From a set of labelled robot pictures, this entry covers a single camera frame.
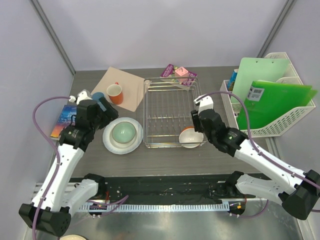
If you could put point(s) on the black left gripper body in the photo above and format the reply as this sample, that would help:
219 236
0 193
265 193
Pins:
96 123

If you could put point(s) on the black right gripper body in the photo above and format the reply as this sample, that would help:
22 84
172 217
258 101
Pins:
211 137

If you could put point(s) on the orange white ceramic bowl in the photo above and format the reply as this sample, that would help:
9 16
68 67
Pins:
189 138

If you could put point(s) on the blue plastic cup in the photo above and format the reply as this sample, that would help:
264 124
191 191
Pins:
97 95

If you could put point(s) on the green ceramic bowl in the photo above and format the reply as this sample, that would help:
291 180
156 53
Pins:
124 132

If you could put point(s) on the orange ceramic mug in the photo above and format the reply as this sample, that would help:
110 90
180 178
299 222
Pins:
115 93

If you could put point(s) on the metal wire dish rack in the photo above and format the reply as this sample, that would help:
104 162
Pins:
167 111

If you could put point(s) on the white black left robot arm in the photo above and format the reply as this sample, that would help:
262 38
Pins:
51 210

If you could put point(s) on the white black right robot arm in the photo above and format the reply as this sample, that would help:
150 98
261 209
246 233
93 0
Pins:
292 188

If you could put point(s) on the white plastic file organizer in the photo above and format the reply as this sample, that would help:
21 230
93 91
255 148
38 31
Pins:
280 125

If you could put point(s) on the blue Jane Eyre book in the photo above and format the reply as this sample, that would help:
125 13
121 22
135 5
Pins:
64 119

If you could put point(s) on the blue white carton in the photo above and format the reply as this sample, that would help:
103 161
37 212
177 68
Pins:
232 80

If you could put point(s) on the pink cube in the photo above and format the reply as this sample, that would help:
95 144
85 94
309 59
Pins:
181 72

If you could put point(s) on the bright green plastic folder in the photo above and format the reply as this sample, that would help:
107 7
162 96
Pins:
266 101

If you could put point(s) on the purple paperback book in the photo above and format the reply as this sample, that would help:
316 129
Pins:
168 75

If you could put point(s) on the light green clipboard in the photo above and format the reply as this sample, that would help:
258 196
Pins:
255 69

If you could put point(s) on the cream round plate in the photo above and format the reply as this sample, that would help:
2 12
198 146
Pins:
73 237

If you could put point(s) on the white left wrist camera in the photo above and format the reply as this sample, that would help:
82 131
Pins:
83 95

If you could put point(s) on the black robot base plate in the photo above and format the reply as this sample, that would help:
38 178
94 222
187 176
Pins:
168 190

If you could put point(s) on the white slotted cable duct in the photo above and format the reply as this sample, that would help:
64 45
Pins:
134 208

